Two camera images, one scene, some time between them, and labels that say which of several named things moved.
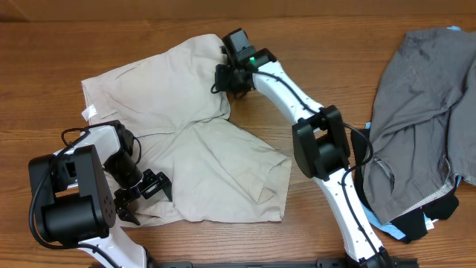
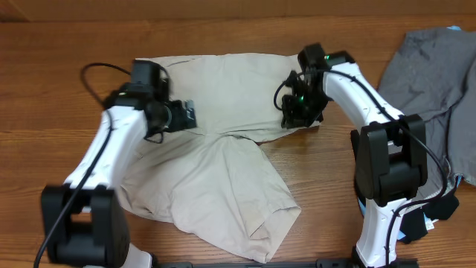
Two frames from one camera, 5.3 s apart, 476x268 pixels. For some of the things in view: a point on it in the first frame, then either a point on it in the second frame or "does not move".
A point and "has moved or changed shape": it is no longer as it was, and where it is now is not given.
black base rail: [143, 263] does not move
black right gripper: [226, 78] → [294, 112]
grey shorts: [423, 126] does not move
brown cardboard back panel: [67, 10] does not move
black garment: [413, 225] does not move
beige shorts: [193, 161] has moved or changed shape
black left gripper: [155, 184] → [176, 120]
